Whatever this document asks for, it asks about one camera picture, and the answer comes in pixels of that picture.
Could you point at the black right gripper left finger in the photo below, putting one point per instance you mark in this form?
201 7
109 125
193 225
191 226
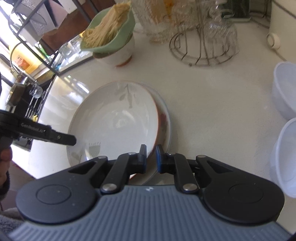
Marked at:
125 165

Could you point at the white ceramic cup orange base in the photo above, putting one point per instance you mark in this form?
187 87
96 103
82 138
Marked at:
118 58

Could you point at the white plastic bowl lower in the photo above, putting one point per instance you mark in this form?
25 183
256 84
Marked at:
282 159

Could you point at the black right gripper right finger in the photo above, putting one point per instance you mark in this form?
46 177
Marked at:
180 167

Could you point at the round wire glass rack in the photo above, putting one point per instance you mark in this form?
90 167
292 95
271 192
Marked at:
188 45

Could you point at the person's left hand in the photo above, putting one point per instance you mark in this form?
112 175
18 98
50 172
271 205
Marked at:
6 157

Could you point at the black metal rack frame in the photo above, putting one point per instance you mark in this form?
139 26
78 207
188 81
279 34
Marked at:
42 27

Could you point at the green chopstick holder basket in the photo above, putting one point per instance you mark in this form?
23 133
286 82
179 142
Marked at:
120 39

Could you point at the white tray with glasses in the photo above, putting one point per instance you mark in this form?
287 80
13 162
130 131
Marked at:
68 57

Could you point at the white plastic bowl upper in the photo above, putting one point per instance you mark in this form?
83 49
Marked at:
283 90

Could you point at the rose pattern flat plate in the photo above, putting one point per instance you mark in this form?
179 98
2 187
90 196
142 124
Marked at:
164 139

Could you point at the textured glass pitcher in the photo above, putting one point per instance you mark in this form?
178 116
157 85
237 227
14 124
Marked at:
159 19

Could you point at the bundle of bamboo chopsticks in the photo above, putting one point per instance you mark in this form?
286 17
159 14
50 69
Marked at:
109 26

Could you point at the white enamel pot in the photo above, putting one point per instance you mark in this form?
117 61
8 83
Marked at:
281 35

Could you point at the floral bowl plate orange rim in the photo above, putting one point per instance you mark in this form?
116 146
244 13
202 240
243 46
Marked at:
114 119

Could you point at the upturned clear glass cup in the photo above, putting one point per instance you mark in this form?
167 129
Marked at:
221 37

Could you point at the white plastic bowl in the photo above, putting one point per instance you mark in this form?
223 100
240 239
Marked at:
283 90
282 159

